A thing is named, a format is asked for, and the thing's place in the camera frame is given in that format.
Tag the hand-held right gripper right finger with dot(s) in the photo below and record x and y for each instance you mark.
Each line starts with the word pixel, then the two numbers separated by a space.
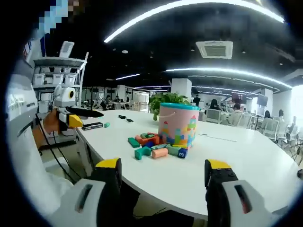
pixel 220 201

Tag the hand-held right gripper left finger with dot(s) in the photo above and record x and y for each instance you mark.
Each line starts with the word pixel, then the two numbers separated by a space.
pixel 92 203

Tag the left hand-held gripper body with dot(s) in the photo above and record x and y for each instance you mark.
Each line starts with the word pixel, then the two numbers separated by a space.
pixel 64 98

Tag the small teal toy block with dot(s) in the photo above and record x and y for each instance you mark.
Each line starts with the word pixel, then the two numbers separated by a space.
pixel 107 124

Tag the teal notched toy block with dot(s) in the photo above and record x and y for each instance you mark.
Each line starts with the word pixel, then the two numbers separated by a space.
pixel 139 153

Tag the pile of colourful toy blocks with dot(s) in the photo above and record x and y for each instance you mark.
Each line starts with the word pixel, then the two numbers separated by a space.
pixel 161 153

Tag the pink toy storage bucket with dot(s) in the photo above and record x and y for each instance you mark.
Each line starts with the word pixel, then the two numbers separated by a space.
pixel 177 120

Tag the group of white storage boxes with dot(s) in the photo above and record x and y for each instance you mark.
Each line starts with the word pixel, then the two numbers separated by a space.
pixel 39 79

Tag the group of white office chairs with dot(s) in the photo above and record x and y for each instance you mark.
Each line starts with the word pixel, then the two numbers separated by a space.
pixel 214 116

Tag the person's left hand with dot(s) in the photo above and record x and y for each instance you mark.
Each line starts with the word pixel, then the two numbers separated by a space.
pixel 52 121

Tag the black smartphone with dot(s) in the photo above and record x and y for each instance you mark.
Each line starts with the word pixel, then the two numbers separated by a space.
pixel 92 126

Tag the small black round case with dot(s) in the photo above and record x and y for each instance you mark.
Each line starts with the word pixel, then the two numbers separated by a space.
pixel 122 116

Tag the grey metal shelving rack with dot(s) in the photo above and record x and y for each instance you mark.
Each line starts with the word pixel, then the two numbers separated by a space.
pixel 59 62

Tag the white table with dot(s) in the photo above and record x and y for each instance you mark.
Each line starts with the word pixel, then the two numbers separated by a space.
pixel 236 165

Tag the white chest-worn device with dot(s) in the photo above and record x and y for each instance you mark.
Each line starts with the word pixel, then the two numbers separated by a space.
pixel 23 106

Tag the ribbed white crate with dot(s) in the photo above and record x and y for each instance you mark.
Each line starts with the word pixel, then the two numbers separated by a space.
pixel 67 49

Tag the long ceiling light strip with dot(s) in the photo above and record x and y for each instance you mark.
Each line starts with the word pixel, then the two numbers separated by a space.
pixel 111 36
pixel 189 69

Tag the potted green plant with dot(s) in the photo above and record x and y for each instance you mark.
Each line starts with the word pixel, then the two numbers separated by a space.
pixel 170 99

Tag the small black object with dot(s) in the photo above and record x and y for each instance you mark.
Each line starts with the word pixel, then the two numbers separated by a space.
pixel 300 173

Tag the dark hanging monitor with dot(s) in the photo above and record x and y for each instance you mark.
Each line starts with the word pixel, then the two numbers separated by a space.
pixel 262 99

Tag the ceiling air conditioner unit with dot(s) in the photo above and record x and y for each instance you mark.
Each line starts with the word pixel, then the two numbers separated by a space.
pixel 214 49

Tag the red wall screen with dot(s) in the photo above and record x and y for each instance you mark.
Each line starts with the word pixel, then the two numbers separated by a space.
pixel 239 97

